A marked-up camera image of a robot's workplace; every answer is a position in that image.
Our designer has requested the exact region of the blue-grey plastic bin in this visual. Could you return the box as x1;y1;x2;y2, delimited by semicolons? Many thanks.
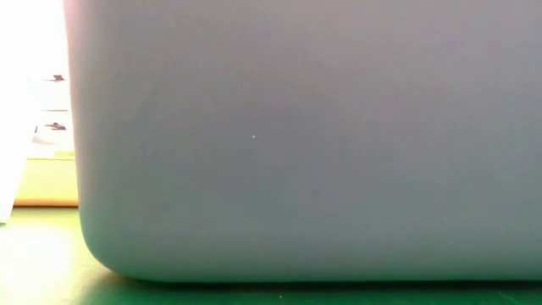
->
62;0;542;283

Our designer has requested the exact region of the white plastic tray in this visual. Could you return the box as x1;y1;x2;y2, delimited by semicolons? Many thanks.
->
0;80;40;224

